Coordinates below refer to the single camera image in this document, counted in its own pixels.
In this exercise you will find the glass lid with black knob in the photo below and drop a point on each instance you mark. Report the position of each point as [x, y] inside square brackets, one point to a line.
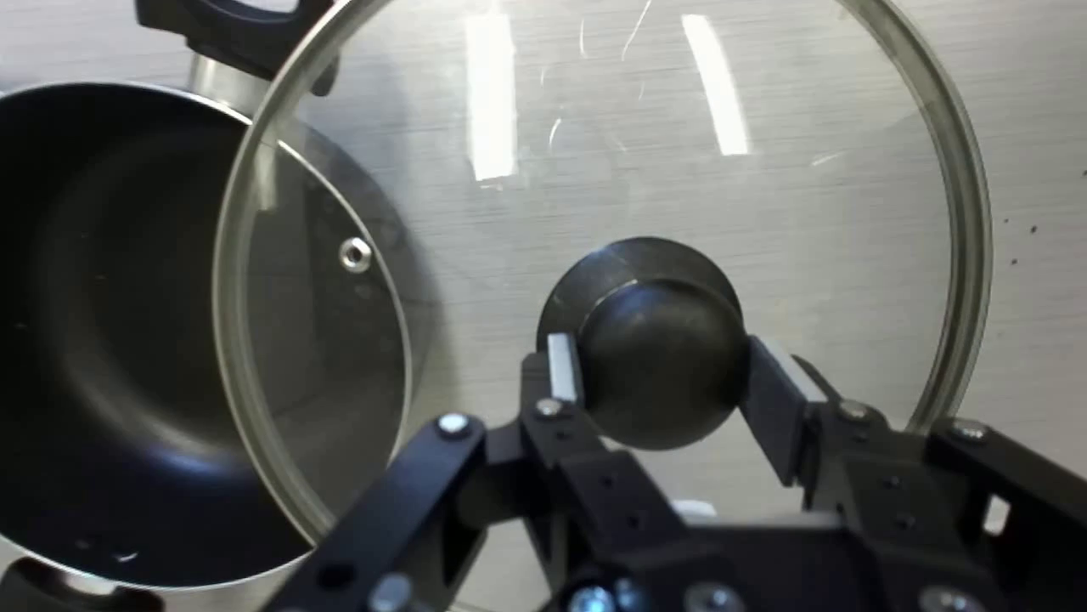
[681, 173]

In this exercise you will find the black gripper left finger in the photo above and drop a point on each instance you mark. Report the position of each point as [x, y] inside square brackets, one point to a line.
[562, 377]

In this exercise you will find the black cooking pot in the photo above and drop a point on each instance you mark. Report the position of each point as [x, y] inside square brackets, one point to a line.
[112, 341]

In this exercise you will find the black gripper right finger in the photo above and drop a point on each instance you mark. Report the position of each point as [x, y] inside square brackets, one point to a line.
[781, 421]

